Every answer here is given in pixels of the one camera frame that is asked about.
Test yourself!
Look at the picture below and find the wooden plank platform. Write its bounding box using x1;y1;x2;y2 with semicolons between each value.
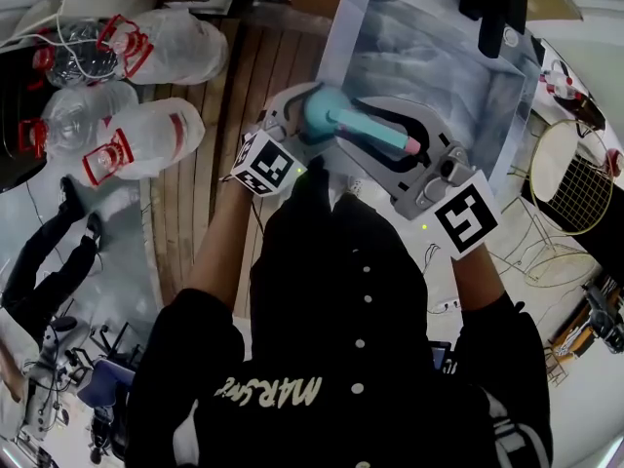
140;17;337;319

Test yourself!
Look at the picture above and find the person's right forearm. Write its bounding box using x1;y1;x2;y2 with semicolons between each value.
450;246;506;314

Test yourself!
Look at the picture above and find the black glass cabinet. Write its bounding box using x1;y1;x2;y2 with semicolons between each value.
521;156;624;282

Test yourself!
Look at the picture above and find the teal pink spray head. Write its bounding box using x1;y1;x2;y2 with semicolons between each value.
327;107;423;155

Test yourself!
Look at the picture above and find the person's left forearm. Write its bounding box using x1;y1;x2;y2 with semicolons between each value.
187;180;253;316

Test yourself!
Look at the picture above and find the grey marbled sink cabinet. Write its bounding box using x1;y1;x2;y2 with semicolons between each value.
314;0;547;209

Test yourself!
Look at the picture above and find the yellow wire chair black seat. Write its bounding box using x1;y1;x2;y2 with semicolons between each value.
524;255;599;290

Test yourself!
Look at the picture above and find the grey black machine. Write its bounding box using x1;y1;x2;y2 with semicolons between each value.
582;280;624;355

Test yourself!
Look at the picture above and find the red white small jar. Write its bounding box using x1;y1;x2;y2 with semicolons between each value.
604;147;624;178

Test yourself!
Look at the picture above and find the white cable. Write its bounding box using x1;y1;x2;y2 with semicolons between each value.
0;0;118;75

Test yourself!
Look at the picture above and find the blue office chair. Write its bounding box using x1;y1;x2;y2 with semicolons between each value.
77;358;137;409

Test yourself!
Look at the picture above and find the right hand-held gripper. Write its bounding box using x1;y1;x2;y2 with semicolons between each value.
335;98;501;261

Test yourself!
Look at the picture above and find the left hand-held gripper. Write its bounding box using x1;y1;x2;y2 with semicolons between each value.
229;81;342;198

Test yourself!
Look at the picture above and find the white grey backpack device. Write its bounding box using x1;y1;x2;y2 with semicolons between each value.
21;317;79;441

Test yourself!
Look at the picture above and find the black faucet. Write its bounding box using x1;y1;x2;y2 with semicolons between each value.
458;0;529;59

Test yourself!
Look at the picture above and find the person's black buttoned shirt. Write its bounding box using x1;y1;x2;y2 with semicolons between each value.
124;156;555;468

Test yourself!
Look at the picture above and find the frosted water jug red handle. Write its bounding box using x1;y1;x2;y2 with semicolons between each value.
81;97;206;187
18;81;140;160
96;8;229;86

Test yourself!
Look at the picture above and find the teal spray bottle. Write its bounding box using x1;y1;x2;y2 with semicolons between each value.
302;87;352;143

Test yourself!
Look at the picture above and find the transparent empty jug red handle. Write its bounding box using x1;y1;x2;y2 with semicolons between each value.
31;20;121;90

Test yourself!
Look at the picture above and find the dark brown bag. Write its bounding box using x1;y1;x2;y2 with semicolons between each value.
560;93;608;134

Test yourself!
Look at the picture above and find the black steel cabinet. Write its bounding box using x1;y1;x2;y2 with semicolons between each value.
0;80;50;194

